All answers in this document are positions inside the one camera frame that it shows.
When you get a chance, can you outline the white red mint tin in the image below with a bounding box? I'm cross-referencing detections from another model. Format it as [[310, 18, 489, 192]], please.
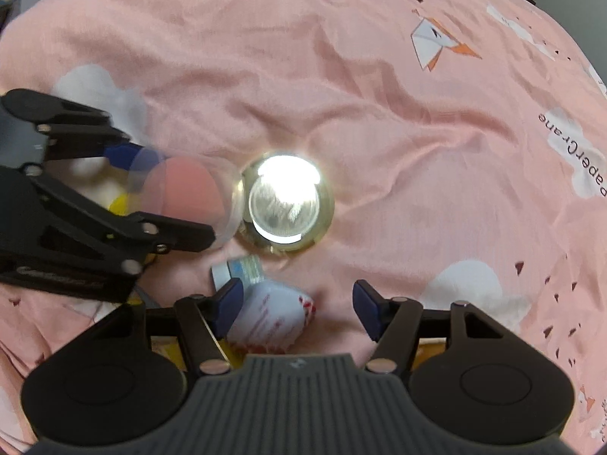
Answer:
[[227, 279, 316, 355]]

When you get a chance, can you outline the round gold compact mirror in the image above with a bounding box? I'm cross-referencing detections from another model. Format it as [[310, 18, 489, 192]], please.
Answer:
[[239, 151, 334, 255]]

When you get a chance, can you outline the yellow round container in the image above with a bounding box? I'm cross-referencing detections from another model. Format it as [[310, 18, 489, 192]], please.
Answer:
[[108, 193, 131, 217]]

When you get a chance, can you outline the white crumpled cloth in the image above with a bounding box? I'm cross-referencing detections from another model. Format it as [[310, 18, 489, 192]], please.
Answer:
[[41, 157, 127, 214]]

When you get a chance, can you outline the clear jar with pink sponge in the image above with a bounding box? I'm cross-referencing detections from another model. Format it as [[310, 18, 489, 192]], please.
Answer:
[[127, 148, 245, 249]]

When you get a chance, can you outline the pink cloud-print bedsheet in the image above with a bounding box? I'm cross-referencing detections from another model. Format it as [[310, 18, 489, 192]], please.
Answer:
[[1, 0, 606, 454]]

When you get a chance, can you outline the small grey cream jar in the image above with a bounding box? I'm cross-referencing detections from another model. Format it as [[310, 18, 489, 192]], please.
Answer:
[[211, 255, 266, 291]]

